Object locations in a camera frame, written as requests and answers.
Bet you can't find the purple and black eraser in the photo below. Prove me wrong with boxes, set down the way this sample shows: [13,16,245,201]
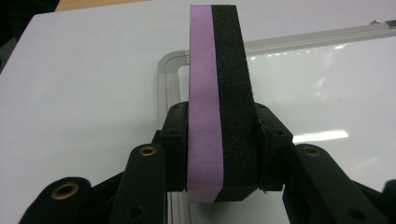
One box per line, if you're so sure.
[186,4,262,204]

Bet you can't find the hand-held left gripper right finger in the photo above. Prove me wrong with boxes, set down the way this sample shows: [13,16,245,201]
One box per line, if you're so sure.
[254,103,294,192]

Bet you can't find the silver-framed whiteboard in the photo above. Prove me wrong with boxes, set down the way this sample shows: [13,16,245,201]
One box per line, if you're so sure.
[156,19,396,224]

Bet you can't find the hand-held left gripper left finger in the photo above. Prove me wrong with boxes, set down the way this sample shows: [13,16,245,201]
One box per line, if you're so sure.
[152,101,191,193]

